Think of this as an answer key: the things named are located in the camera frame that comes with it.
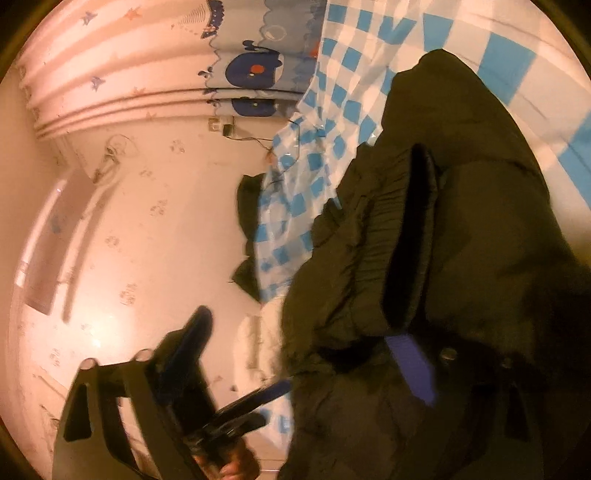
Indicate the dark cloth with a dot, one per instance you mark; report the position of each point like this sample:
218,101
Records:
248,194

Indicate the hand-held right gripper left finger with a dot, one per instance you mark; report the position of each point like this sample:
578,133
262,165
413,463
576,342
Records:
182,353

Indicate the blue checkered bed sheet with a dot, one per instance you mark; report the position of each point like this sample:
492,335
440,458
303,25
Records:
351,92

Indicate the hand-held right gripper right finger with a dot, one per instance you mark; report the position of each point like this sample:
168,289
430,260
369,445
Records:
412,369

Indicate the wall hook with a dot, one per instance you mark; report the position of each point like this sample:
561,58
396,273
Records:
111,154

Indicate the whale print curtain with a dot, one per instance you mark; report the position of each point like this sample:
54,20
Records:
138,50

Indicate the white fluffy cloth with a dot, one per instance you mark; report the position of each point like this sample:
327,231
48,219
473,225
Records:
263,332

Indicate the wall socket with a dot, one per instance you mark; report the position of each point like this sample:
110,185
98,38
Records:
220,126

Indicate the person's left hand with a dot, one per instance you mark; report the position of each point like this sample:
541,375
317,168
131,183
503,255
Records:
240,468

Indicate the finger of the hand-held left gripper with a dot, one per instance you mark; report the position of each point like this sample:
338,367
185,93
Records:
240,423
272,392

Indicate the dark green padded jacket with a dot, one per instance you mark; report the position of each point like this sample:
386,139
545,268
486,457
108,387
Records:
461,254

